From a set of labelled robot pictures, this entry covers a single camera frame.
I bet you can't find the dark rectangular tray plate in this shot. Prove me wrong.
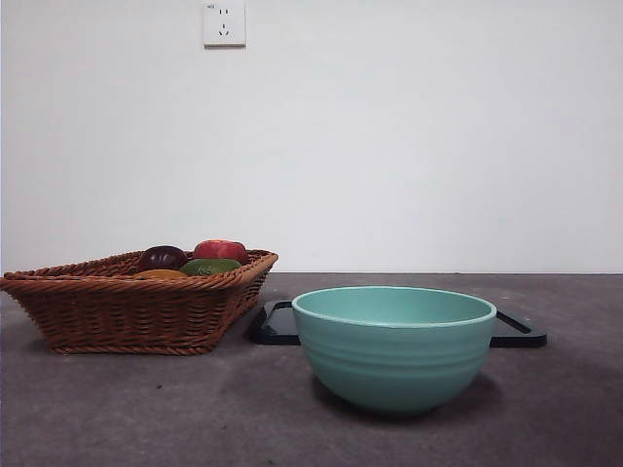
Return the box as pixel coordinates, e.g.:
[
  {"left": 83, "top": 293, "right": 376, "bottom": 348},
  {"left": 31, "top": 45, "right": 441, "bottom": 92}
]
[{"left": 250, "top": 300, "right": 548, "bottom": 348}]

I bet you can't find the red apple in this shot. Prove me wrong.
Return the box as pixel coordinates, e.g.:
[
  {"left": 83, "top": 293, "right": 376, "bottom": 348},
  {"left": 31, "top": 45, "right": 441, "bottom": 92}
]
[{"left": 193, "top": 238, "right": 248, "bottom": 266}]

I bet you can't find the teal ceramic bowl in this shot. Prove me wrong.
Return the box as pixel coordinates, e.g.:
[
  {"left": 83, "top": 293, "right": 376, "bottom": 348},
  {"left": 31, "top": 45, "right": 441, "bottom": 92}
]
[{"left": 291, "top": 285, "right": 498, "bottom": 417}]

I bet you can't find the dark purple round fruit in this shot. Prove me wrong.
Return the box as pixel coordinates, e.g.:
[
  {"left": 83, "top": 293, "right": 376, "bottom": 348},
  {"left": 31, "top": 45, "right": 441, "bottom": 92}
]
[{"left": 138, "top": 244, "right": 189, "bottom": 272}]

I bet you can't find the yellow-orange fruit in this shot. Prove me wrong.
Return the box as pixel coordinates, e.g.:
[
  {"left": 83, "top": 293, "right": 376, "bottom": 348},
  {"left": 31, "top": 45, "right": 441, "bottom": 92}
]
[{"left": 133, "top": 269, "right": 189, "bottom": 280}]

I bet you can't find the white wall socket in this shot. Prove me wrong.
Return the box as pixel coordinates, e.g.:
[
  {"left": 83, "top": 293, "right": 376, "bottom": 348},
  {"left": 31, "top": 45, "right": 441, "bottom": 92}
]
[{"left": 202, "top": 1, "right": 247, "bottom": 49}]

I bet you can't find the green fruit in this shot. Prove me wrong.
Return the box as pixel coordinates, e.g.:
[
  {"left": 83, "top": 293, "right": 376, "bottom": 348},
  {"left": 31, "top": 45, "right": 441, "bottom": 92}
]
[{"left": 178, "top": 258, "right": 243, "bottom": 277}]

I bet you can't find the brown wicker basket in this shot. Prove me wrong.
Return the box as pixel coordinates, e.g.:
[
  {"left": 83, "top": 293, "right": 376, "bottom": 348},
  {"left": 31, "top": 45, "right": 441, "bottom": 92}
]
[{"left": 0, "top": 248, "right": 279, "bottom": 355}]

